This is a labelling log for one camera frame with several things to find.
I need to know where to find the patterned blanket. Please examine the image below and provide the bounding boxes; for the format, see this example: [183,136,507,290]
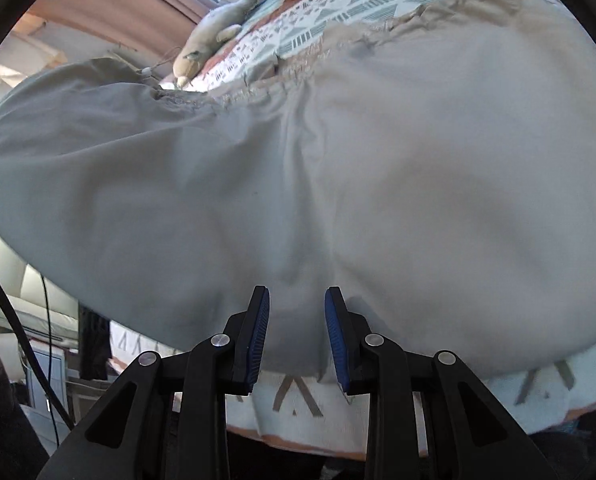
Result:
[198,0,596,453]

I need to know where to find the white drawer cabinet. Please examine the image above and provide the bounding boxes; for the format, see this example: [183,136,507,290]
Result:
[20,340,71,443]

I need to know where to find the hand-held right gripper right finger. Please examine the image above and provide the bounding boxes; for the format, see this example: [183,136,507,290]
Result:
[324,286,559,480]

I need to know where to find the white sofa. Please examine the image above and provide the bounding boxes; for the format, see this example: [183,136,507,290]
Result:
[0,230,81,346]

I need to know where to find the thin black cable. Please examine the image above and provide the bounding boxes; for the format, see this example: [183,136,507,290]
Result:
[39,271,61,448]

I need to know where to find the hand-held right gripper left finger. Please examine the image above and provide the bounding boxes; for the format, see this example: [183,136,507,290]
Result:
[37,285,271,480]

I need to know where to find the grey plush toy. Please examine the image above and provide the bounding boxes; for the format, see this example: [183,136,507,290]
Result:
[172,0,260,88]

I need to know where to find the beige pants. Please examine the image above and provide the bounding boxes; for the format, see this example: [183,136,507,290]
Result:
[0,0,596,378]

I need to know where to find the thick black cable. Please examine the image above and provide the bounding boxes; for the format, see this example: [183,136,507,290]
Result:
[0,210,74,431]

